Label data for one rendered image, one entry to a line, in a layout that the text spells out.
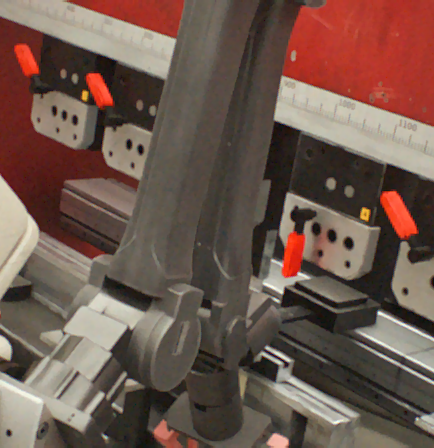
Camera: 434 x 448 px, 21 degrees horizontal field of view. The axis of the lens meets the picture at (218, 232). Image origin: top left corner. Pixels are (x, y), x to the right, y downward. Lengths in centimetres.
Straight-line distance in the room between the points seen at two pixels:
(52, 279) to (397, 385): 62
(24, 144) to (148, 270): 147
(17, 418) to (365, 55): 74
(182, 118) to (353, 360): 96
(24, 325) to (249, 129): 96
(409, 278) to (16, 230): 57
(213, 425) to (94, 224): 115
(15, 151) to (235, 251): 138
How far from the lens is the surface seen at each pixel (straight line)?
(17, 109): 246
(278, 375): 169
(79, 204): 240
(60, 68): 197
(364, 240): 151
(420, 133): 145
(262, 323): 127
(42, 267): 208
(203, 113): 103
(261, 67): 110
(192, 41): 103
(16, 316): 202
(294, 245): 155
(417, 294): 147
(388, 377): 188
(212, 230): 114
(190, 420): 132
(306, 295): 191
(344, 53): 153
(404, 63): 147
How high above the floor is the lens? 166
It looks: 17 degrees down
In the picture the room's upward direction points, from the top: 10 degrees clockwise
